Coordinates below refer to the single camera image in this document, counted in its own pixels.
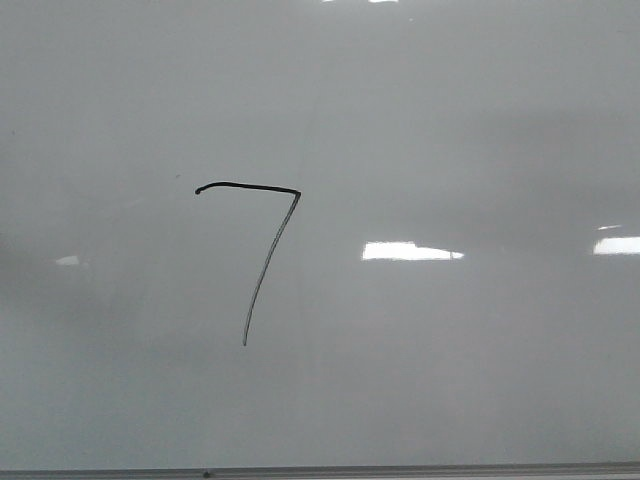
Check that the white whiteboard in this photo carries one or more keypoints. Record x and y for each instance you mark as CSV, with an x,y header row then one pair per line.
x,y
318,233

